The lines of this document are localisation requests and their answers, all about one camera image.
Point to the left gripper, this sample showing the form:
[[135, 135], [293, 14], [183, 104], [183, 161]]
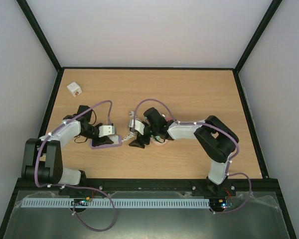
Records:
[[104, 140]]

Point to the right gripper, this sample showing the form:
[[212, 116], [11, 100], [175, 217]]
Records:
[[143, 135]]

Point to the purple power strip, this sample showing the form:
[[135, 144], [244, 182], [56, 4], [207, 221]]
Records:
[[106, 145]]

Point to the white charger plug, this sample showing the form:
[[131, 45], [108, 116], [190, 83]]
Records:
[[115, 138]]

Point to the white tiger cube plug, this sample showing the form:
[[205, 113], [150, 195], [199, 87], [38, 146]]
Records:
[[74, 89]]

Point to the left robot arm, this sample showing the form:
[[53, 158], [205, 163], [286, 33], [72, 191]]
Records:
[[42, 159]]

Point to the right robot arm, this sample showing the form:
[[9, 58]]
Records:
[[219, 142]]

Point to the round pink socket base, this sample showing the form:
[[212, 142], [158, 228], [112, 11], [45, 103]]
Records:
[[163, 143]]

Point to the grey metal tray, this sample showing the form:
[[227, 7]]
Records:
[[255, 216]]

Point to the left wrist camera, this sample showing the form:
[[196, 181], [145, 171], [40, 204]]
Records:
[[106, 130]]

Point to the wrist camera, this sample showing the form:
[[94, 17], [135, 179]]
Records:
[[136, 125], [106, 130]]

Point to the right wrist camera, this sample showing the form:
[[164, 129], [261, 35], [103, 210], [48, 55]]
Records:
[[136, 125]]

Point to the black frame rail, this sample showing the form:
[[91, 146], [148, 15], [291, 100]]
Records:
[[197, 187]]

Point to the white slotted cable duct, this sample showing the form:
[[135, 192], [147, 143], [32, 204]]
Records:
[[117, 203]]

